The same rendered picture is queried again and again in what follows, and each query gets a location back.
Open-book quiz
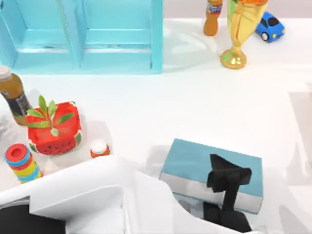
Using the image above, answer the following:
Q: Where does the watermelon plant pot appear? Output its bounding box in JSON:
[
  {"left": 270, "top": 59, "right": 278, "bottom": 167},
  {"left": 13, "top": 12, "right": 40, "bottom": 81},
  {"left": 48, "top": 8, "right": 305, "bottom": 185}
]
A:
[{"left": 26, "top": 95, "right": 82, "bottom": 156}]

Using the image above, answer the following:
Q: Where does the blue toy car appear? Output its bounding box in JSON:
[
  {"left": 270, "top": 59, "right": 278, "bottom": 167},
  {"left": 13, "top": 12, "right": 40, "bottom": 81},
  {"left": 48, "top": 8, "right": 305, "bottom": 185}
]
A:
[{"left": 254, "top": 11, "right": 286, "bottom": 44}]

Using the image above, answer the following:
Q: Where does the teal book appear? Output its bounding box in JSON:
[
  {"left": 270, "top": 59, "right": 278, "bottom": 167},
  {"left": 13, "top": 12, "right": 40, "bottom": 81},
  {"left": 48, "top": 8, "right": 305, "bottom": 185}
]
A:
[{"left": 159, "top": 138, "right": 264, "bottom": 215}]

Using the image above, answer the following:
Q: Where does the brown bottle with black label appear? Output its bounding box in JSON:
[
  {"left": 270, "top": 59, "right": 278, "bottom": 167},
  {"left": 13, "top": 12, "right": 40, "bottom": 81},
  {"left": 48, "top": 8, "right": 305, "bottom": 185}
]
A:
[{"left": 0, "top": 66, "right": 34, "bottom": 127}]

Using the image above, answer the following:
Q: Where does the light blue rack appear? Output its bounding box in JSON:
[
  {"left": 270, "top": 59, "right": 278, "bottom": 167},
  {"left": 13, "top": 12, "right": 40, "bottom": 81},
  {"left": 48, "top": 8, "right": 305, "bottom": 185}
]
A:
[{"left": 0, "top": 0, "right": 164, "bottom": 75}]

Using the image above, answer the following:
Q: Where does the orange bottle with blue label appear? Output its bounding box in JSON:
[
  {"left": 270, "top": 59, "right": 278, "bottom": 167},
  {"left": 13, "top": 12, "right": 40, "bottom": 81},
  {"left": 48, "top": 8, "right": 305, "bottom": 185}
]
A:
[{"left": 203, "top": 0, "right": 223, "bottom": 37}]

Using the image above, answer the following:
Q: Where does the gold trophy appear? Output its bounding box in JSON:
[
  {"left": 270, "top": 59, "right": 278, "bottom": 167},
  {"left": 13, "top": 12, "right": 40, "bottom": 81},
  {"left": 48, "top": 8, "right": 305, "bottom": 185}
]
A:
[{"left": 220, "top": 0, "right": 269, "bottom": 70}]

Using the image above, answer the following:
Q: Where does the stack of coloured rings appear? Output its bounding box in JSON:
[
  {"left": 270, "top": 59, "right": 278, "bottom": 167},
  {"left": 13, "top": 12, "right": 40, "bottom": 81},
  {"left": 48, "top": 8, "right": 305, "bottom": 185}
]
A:
[{"left": 3, "top": 143, "right": 44, "bottom": 185}]

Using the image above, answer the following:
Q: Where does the small orange white-capped bottle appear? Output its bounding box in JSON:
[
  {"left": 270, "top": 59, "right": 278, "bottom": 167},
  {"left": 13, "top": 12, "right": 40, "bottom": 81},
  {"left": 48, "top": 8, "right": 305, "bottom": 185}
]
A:
[{"left": 89, "top": 138, "right": 111, "bottom": 159}]

